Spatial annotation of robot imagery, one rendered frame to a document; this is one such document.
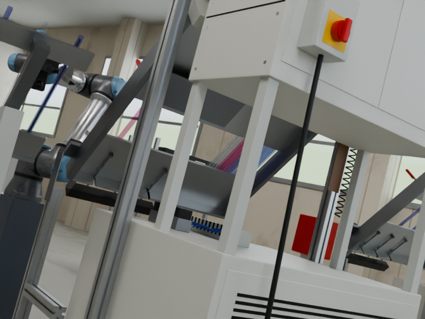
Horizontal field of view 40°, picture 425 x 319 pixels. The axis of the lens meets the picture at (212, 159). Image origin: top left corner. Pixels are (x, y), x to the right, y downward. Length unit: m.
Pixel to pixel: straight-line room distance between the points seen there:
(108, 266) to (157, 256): 0.19
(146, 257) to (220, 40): 0.56
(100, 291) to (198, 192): 0.81
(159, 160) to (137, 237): 0.60
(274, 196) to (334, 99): 4.78
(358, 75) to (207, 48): 0.37
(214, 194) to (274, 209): 3.84
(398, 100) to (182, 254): 0.66
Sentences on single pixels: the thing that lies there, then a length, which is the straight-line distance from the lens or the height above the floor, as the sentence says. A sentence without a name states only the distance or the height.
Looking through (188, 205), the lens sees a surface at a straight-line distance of 2.23.
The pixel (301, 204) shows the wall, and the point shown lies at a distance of 5.91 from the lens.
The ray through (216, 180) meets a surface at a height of 0.81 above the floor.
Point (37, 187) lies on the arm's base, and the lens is 2.45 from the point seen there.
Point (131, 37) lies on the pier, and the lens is 8.20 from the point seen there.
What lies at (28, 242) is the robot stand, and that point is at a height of 0.39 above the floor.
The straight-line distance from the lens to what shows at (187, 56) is 1.74.
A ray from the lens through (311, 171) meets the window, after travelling 5.90.
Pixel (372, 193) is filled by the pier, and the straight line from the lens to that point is 5.28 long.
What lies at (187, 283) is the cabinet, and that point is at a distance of 1.28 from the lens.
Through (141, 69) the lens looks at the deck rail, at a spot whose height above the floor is 1.04.
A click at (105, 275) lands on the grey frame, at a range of 1.54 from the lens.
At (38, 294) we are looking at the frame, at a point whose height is 0.32.
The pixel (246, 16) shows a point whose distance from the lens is 1.37.
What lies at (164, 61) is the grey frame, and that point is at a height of 1.04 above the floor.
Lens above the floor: 0.70
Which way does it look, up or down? 5 degrees up
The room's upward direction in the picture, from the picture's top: 15 degrees clockwise
